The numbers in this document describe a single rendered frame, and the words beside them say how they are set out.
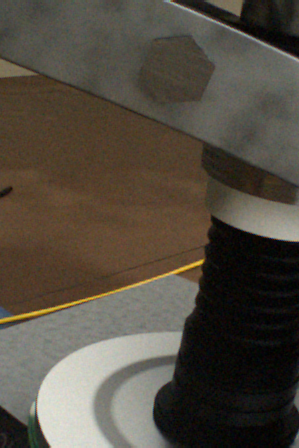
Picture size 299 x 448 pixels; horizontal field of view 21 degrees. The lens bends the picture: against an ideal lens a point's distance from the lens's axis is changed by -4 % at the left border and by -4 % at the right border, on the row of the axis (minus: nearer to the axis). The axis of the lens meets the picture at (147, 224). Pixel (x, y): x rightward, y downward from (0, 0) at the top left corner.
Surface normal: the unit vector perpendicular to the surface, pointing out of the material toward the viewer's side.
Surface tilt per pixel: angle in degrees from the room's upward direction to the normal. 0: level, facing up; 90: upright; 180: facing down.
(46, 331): 0
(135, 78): 90
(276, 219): 90
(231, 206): 90
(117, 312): 0
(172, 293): 0
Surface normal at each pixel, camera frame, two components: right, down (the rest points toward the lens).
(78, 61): -0.09, 0.32
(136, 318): 0.15, -0.93
